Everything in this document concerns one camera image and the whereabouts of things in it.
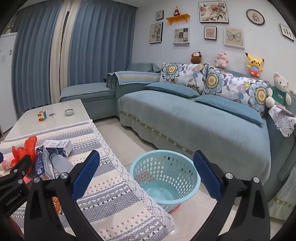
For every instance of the pale teal fabric cover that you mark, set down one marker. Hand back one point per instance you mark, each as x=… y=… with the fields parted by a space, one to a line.
x=283 y=194

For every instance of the pale pink bottle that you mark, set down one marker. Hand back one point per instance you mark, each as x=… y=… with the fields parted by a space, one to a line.
x=7 y=163

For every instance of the white sheer curtain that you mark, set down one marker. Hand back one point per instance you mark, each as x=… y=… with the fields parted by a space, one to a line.
x=59 y=58

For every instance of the teal sofa seat cover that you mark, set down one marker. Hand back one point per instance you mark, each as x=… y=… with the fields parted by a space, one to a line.
x=185 y=122

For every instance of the striped lace tablecloth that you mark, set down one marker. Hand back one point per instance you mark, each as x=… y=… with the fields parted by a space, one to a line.
x=111 y=190

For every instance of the blue drink carton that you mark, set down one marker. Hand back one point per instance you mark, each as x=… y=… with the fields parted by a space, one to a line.
x=42 y=164

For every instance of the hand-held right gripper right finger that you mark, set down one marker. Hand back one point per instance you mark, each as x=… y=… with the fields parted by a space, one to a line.
x=207 y=177

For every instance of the yellow mouse plush toy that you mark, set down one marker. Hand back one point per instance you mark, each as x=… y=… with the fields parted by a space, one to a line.
x=254 y=64

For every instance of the teal flat cushion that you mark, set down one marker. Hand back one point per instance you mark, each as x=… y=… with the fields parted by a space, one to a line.
x=229 y=107
x=173 y=89

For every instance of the clear plastic bottle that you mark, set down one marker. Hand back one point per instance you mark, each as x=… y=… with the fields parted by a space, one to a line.
x=62 y=164

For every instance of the white teddy bear green shirt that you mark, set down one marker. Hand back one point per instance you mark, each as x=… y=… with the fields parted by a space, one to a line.
x=279 y=90

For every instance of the small dark picture frame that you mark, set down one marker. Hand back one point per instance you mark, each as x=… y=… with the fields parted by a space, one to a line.
x=159 y=15

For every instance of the tall dark picture frame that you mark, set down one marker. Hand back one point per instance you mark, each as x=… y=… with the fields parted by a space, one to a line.
x=156 y=33

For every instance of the white coffee table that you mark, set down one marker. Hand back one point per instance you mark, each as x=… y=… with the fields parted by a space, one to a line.
x=57 y=125

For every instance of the floral bolster cushion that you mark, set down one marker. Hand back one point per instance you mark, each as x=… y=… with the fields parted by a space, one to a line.
x=238 y=85
x=182 y=71

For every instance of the colourful puzzle cube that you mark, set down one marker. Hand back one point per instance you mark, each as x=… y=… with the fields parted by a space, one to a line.
x=42 y=115

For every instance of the flower picture frame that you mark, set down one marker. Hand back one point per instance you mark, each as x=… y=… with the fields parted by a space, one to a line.
x=213 y=12

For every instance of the pink pig plush toy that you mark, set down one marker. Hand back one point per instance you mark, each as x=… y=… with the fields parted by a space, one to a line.
x=221 y=60

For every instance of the red gourd ornament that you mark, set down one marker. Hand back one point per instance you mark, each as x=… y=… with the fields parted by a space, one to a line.
x=177 y=11

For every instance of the crown picture frame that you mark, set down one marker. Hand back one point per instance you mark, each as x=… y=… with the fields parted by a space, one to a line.
x=210 y=33

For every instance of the light blue plastic basket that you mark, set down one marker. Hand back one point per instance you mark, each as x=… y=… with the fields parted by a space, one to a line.
x=166 y=176

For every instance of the thin pink rod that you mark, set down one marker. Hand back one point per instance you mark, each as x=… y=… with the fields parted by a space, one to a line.
x=289 y=112

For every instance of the striped teal armrest cover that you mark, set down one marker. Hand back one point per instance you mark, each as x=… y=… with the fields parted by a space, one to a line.
x=136 y=77

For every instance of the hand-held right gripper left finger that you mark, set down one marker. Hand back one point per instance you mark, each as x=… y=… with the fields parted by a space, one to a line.
x=85 y=177

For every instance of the orange wall shelf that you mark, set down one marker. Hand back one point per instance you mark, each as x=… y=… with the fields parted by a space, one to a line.
x=177 y=19

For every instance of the teal sectional sofa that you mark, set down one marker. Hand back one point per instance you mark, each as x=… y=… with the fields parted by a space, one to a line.
x=92 y=95

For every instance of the white refrigerator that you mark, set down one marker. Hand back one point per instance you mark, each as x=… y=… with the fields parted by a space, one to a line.
x=7 y=81

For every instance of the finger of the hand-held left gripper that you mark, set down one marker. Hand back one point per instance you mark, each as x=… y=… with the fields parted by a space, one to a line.
x=19 y=169

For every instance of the round picture frame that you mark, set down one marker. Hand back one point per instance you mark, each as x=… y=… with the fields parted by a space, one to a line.
x=255 y=17

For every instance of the brown monkey plush toy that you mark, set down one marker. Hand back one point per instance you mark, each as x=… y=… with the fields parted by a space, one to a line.
x=196 y=58

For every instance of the orange white bottle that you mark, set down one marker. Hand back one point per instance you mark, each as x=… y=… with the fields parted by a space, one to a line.
x=56 y=206

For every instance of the butterfly picture frame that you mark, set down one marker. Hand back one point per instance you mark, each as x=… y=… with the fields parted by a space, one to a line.
x=234 y=37

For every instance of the blue curtain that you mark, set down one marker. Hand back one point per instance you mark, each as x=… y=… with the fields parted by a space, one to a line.
x=99 y=41
x=34 y=58

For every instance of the floral lace armrest cloth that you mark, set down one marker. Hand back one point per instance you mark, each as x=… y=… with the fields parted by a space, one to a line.
x=281 y=122

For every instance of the black framed picture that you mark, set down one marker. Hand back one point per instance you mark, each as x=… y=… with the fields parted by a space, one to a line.
x=286 y=32

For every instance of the orange plastic bag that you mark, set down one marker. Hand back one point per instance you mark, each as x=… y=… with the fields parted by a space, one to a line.
x=24 y=149

